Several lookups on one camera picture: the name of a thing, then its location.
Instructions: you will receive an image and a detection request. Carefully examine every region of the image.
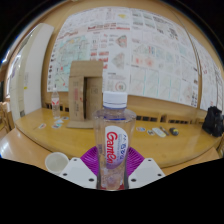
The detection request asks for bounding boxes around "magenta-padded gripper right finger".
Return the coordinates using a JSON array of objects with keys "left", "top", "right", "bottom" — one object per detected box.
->
[{"left": 124, "top": 146, "right": 166, "bottom": 190}]

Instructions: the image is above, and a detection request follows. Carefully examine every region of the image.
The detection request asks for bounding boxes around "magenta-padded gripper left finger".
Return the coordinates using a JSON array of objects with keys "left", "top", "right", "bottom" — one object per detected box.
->
[{"left": 58, "top": 145, "right": 100, "bottom": 190}]

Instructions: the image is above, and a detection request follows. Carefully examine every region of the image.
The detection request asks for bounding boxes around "clear plastic water bottle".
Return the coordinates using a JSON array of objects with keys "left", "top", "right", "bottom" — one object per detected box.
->
[{"left": 92, "top": 90, "right": 137, "bottom": 191}]

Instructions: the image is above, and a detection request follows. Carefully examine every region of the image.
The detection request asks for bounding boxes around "white ceramic mug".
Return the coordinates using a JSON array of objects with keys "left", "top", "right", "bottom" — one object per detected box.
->
[{"left": 44, "top": 151, "right": 70, "bottom": 176}]

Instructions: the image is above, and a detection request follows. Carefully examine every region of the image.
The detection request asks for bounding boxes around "white flat remote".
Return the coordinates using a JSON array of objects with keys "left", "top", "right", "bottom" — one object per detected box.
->
[{"left": 151, "top": 127, "right": 167, "bottom": 138}]

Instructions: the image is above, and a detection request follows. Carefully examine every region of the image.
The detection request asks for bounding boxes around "small dark object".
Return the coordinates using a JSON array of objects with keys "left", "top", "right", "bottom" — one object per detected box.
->
[{"left": 168, "top": 127, "right": 180, "bottom": 137}]

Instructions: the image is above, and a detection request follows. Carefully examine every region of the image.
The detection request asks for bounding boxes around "small round sticker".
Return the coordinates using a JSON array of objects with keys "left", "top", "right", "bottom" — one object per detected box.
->
[{"left": 51, "top": 122, "right": 64, "bottom": 130}]

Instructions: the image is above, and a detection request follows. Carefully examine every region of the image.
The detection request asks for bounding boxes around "small red-labelled plastic bottle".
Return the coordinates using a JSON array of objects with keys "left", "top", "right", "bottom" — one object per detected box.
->
[{"left": 50, "top": 86, "right": 61, "bottom": 120}]

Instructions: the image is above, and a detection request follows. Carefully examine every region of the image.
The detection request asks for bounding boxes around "brown cardboard box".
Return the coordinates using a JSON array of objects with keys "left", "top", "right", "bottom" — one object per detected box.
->
[{"left": 66, "top": 60, "right": 105, "bottom": 130}]

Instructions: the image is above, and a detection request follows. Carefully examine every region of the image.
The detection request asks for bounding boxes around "black bag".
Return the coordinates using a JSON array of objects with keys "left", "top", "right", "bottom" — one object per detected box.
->
[{"left": 201, "top": 105, "right": 224, "bottom": 138}]

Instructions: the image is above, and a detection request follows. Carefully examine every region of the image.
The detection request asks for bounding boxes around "wooden chair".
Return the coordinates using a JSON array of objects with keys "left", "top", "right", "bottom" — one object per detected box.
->
[{"left": 0, "top": 101, "right": 16, "bottom": 134}]

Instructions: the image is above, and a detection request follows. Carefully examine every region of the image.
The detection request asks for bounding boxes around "white standing air conditioner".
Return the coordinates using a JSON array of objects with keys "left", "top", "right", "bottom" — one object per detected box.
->
[{"left": 8, "top": 22, "right": 55, "bottom": 122}]

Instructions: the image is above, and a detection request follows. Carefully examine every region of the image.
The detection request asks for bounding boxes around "narrow printed wall poster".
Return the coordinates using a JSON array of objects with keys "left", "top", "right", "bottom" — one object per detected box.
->
[{"left": 189, "top": 32, "right": 224, "bottom": 113}]

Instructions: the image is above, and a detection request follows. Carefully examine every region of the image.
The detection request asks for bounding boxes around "large printed wall poster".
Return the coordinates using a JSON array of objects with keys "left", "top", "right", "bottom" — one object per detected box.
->
[{"left": 46, "top": 6, "right": 203, "bottom": 108}]

